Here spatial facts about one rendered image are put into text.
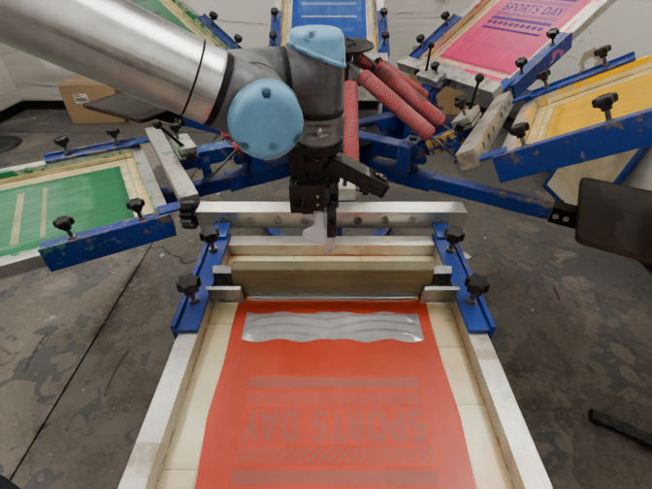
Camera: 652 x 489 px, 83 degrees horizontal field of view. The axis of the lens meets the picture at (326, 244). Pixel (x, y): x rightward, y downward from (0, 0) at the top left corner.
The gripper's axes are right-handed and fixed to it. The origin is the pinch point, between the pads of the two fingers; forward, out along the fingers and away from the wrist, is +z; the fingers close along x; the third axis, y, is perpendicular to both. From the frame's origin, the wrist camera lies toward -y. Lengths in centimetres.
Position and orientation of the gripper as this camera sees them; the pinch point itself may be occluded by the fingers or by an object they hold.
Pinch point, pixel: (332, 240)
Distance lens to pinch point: 70.2
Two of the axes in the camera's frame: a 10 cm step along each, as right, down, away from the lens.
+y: -10.0, 0.1, -0.1
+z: 0.1, 7.8, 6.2
